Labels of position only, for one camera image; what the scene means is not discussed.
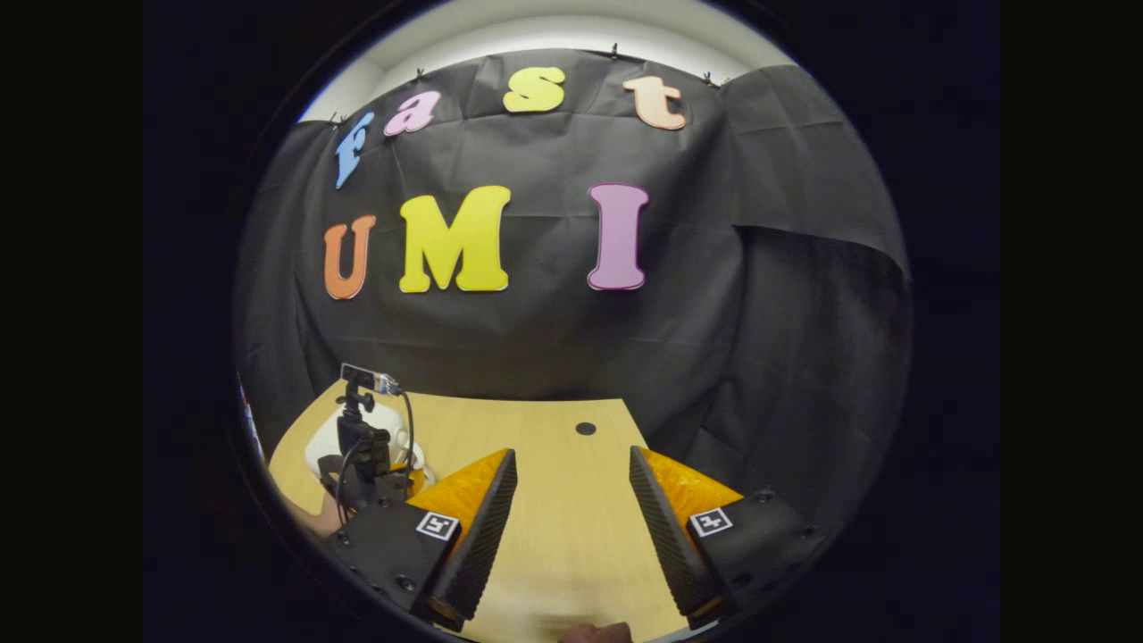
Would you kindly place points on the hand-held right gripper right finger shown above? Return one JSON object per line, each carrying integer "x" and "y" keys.
{"x": 670, "y": 545}

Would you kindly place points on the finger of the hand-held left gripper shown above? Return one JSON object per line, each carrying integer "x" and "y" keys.
{"x": 412, "y": 482}

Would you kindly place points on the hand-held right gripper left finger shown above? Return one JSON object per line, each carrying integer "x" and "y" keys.
{"x": 478, "y": 545}

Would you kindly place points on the white suitcase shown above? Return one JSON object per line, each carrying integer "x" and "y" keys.
{"x": 321, "y": 446}

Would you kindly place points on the black backdrop cloth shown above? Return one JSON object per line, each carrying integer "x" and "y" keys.
{"x": 580, "y": 357}

